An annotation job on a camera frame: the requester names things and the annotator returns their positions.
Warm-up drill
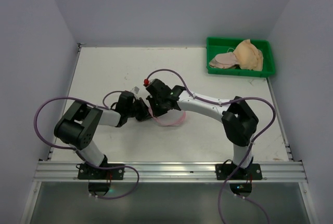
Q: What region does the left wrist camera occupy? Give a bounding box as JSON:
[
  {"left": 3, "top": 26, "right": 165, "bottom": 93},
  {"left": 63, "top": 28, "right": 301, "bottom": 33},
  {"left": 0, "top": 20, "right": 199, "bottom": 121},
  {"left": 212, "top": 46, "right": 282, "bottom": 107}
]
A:
[{"left": 124, "top": 86, "right": 139, "bottom": 99}]

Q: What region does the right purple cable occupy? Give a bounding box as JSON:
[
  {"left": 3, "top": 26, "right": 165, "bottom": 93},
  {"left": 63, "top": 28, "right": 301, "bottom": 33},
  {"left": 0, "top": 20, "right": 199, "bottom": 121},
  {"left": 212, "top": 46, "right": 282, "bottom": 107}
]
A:
[{"left": 147, "top": 69, "right": 276, "bottom": 224}]

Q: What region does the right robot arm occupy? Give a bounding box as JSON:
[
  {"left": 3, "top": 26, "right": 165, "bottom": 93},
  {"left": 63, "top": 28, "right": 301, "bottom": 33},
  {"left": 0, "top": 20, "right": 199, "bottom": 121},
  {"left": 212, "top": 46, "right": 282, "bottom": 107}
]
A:
[{"left": 144, "top": 79, "right": 259, "bottom": 170}]

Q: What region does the beige bra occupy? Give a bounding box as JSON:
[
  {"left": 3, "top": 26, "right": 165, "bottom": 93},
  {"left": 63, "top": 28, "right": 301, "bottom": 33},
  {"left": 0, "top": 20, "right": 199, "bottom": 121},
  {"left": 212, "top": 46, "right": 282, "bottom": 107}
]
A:
[{"left": 234, "top": 39, "right": 263, "bottom": 71}]

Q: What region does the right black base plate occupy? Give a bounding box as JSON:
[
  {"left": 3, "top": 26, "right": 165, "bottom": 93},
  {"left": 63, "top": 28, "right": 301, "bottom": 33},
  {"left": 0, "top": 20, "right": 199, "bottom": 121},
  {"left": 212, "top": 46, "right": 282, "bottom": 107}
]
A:
[{"left": 215, "top": 163, "right": 263, "bottom": 180}]

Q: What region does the white mesh laundry bag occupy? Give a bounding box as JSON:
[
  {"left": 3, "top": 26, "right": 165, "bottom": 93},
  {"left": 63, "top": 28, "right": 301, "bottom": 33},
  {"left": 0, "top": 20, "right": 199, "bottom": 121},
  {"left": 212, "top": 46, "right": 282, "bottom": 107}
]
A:
[{"left": 148, "top": 108, "right": 186, "bottom": 127}]

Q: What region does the aluminium mounting rail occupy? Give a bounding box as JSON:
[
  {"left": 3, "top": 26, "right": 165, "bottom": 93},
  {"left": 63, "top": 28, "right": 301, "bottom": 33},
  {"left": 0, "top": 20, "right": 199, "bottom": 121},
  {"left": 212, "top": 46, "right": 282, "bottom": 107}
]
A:
[{"left": 33, "top": 161, "right": 307, "bottom": 183}]

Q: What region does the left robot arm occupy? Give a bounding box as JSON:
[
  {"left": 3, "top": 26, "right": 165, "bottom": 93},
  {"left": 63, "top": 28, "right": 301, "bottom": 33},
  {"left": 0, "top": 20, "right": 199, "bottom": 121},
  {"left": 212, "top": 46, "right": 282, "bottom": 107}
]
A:
[{"left": 54, "top": 91, "right": 151, "bottom": 168}]

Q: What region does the pink bra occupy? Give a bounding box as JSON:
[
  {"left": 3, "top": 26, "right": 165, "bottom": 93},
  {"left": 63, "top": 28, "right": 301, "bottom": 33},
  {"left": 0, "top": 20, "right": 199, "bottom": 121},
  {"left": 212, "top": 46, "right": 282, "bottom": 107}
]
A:
[{"left": 209, "top": 48, "right": 239, "bottom": 69}]

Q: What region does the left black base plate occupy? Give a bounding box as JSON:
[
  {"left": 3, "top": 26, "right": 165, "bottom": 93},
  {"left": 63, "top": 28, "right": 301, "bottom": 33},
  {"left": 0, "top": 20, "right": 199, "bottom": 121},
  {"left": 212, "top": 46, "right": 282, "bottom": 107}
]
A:
[{"left": 76, "top": 163, "right": 124, "bottom": 180}]

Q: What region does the purple cable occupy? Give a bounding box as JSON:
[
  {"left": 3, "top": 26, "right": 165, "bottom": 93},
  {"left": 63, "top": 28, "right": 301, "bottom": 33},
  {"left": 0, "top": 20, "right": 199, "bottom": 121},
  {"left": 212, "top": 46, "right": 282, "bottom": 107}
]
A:
[
  {"left": 34, "top": 90, "right": 140, "bottom": 199},
  {"left": 147, "top": 69, "right": 276, "bottom": 224}
]

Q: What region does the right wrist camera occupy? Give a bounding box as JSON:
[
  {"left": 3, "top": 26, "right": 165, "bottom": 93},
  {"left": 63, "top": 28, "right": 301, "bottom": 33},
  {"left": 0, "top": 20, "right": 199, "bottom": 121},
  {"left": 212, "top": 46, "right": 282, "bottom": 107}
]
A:
[{"left": 144, "top": 78, "right": 156, "bottom": 90}]

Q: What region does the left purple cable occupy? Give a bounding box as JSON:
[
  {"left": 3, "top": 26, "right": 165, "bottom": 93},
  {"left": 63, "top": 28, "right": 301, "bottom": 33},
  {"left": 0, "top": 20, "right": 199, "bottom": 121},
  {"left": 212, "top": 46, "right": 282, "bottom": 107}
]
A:
[{"left": 34, "top": 90, "right": 140, "bottom": 199}]

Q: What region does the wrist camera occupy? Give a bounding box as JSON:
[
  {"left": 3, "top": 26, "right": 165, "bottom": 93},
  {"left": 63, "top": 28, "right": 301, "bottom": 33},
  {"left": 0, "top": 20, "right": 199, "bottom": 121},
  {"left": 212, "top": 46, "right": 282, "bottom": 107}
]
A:
[
  {"left": 144, "top": 78, "right": 156, "bottom": 90},
  {"left": 124, "top": 86, "right": 139, "bottom": 99}
]

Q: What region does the green plastic tray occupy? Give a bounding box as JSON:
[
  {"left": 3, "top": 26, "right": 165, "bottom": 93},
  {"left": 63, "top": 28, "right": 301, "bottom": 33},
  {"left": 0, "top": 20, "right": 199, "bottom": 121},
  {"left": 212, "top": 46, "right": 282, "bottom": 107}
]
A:
[{"left": 206, "top": 37, "right": 275, "bottom": 78}]

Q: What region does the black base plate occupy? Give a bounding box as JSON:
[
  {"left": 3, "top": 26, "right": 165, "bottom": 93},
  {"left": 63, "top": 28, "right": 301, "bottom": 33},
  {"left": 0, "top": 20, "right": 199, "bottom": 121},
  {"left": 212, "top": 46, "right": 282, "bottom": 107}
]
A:
[
  {"left": 215, "top": 163, "right": 263, "bottom": 180},
  {"left": 76, "top": 163, "right": 124, "bottom": 180}
]

